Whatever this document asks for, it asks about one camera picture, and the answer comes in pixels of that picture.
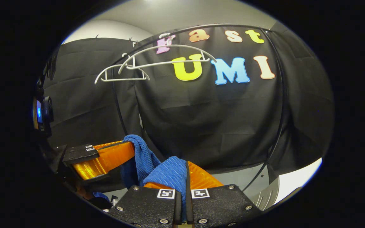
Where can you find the black clothes rack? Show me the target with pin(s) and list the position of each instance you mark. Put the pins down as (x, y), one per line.
(283, 104)

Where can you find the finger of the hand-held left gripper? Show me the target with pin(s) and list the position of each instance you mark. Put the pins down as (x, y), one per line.
(81, 147)
(81, 157)

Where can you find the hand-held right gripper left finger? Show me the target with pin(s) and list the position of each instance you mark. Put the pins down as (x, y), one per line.
(177, 209)

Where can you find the large white clothes hanger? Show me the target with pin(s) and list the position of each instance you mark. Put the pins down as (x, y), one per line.
(169, 45)

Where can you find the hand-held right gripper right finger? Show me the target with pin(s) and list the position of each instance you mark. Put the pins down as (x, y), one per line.
(188, 196)

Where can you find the small white clothes hanger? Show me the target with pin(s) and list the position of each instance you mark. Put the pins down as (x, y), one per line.
(119, 79)

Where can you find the beige laundry hamper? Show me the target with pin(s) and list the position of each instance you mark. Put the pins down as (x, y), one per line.
(269, 194)

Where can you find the black backdrop cloth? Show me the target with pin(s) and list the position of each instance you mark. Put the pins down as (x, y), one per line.
(201, 120)

